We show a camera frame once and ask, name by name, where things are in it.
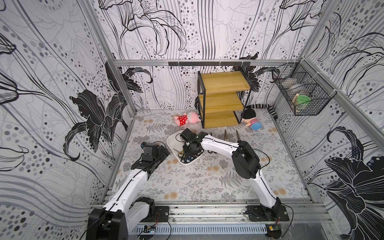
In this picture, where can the striped black white plush tail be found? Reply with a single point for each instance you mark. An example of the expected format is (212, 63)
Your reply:
(271, 110)

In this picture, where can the white slotted cable duct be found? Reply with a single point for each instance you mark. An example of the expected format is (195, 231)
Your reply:
(202, 229)

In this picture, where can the cream handled kitchen scissors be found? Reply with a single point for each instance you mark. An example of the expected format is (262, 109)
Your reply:
(226, 136)

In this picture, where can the black hook rail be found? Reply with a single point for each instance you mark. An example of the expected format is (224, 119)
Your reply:
(206, 63)

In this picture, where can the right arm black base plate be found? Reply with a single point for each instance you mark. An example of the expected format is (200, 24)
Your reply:
(261, 214)

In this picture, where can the black wire basket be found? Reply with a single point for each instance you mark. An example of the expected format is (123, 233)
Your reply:
(294, 79)

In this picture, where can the wooden shelf black frame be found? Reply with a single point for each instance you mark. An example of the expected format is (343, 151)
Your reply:
(219, 100)

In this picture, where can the green lid in basket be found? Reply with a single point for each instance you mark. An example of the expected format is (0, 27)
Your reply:
(302, 102)

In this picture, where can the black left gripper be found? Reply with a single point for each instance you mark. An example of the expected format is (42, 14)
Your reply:
(164, 152)

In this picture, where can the yellow handled scissors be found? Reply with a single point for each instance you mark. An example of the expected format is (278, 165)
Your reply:
(180, 154)

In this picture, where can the plush doll blue shorts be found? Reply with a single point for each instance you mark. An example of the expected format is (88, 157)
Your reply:
(250, 119)

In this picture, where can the pink plush doll red dress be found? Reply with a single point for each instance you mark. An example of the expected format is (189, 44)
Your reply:
(187, 118)

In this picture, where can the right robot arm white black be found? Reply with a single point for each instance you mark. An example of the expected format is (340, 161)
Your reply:
(245, 160)

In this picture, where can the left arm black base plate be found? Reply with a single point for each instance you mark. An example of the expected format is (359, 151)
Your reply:
(159, 213)

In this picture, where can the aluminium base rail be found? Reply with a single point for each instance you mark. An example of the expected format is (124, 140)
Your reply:
(220, 212)

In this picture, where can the black handled steel scissors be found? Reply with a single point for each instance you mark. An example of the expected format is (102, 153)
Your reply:
(238, 137)

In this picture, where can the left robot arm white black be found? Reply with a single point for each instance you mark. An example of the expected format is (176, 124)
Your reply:
(125, 210)

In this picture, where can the white plastic storage box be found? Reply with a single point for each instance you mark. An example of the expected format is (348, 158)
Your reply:
(175, 141)

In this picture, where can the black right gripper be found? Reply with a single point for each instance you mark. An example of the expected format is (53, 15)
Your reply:
(186, 150)

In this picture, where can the small blue handled scissors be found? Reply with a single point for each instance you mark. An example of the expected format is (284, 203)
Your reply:
(187, 160)

